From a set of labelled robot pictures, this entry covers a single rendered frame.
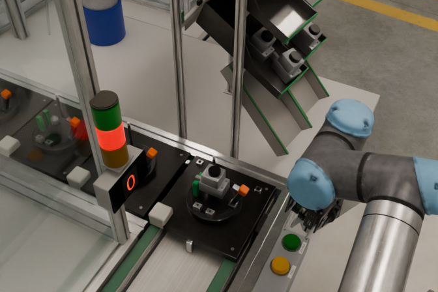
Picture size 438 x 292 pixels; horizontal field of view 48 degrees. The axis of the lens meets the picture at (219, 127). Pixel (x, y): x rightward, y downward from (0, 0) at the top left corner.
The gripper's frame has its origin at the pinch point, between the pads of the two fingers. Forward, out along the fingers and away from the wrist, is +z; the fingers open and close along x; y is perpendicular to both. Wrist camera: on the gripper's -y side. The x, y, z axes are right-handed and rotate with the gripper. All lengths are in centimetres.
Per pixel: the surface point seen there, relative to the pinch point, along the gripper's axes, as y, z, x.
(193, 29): -65, 28, -92
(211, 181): 3.6, 3.8, -24.1
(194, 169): -3.7, 15.2, -35.1
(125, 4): -60, 31, -127
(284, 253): 0.8, 13.6, -2.4
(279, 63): -24.4, -13.8, -28.9
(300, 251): -2.1, 13.2, 0.2
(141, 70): -33, 29, -87
